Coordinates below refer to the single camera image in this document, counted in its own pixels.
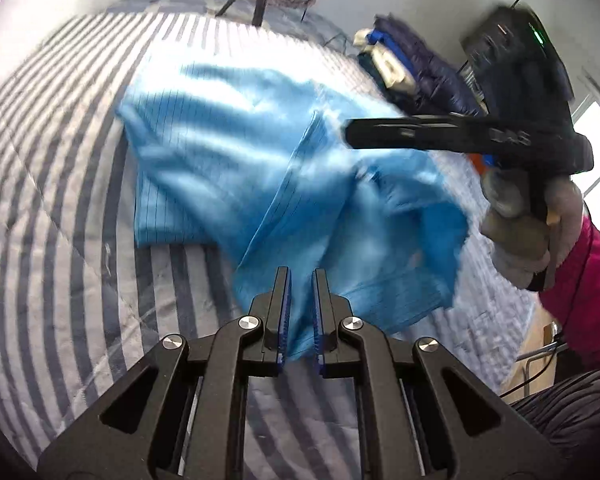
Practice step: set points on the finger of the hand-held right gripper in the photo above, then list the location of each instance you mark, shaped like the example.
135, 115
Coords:
410, 134

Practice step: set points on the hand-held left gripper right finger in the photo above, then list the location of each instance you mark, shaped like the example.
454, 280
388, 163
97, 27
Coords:
318, 330

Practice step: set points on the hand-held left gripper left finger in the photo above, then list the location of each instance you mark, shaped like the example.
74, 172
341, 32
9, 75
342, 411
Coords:
285, 330

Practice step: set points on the light blue jacket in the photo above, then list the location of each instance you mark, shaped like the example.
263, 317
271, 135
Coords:
220, 160

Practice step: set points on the person's right forearm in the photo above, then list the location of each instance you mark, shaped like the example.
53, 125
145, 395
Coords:
590, 290

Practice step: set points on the person's right hand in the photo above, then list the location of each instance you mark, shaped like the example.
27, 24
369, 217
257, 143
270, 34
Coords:
510, 230

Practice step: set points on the navy down jacket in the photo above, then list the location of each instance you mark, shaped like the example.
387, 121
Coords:
430, 70

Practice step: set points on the cream folded garment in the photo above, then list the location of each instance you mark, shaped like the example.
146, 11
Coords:
390, 67

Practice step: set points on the bright window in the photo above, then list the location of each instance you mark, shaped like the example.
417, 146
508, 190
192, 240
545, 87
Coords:
597, 135

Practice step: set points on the blue patterned bed sheet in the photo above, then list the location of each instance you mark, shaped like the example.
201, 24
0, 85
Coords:
190, 0

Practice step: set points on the bed with striped sheet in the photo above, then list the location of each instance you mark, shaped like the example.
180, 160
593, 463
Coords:
55, 210

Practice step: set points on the person's dark striped trousers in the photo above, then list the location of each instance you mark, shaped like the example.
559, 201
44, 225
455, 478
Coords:
575, 405

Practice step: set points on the metal frame chair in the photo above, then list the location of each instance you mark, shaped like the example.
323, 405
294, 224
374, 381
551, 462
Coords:
552, 335

